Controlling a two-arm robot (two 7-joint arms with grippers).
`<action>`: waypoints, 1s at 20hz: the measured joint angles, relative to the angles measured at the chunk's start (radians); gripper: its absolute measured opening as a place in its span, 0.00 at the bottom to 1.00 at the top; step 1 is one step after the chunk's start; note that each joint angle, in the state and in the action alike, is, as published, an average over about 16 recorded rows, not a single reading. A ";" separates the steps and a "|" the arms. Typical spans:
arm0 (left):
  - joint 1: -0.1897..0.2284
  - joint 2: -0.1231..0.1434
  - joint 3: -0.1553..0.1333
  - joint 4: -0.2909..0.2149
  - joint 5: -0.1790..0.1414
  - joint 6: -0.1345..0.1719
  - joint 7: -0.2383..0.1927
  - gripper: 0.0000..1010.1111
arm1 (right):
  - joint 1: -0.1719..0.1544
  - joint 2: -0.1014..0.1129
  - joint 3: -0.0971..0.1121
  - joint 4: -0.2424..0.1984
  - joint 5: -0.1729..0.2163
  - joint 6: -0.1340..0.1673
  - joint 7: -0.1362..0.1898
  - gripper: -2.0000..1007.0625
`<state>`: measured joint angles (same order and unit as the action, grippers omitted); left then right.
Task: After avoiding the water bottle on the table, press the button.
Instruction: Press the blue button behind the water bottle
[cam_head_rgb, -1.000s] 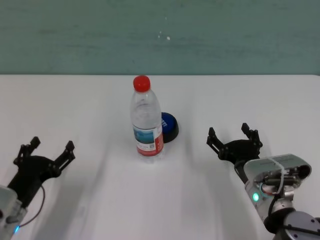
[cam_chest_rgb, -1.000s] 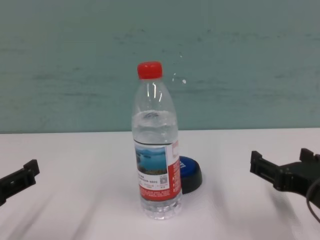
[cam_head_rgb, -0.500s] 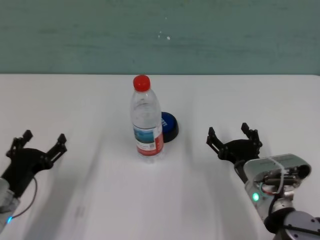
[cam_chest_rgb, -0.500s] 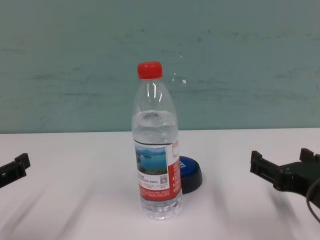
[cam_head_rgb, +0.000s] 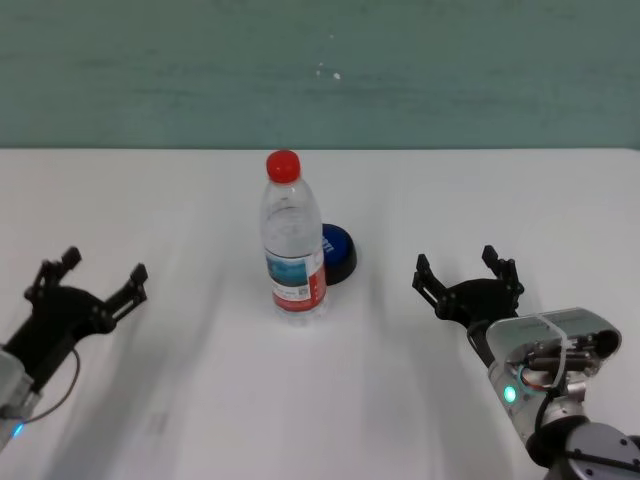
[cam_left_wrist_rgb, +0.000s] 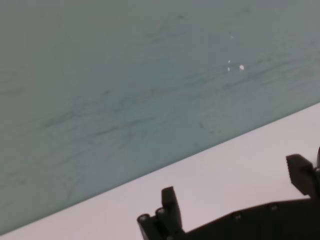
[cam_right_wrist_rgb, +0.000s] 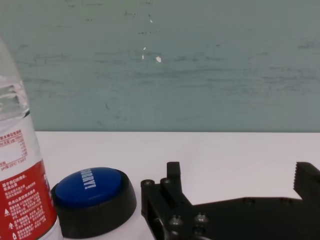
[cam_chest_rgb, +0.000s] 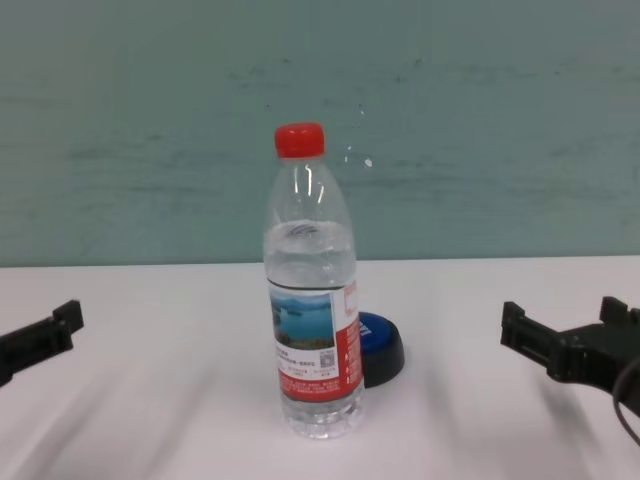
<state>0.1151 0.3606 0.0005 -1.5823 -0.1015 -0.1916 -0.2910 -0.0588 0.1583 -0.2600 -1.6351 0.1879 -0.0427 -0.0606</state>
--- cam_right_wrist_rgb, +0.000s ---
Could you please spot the clear red-capped water bottle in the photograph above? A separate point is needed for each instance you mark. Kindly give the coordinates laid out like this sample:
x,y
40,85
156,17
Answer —
x,y
22,190

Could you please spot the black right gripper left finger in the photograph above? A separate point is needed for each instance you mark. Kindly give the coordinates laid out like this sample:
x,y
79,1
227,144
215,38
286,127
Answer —
x,y
173,187

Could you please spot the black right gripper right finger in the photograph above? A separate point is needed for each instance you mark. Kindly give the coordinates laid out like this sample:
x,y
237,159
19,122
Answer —
x,y
307,182

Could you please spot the blue push button black base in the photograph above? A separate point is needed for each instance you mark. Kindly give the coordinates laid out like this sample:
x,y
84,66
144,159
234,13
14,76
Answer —
x,y
87,187

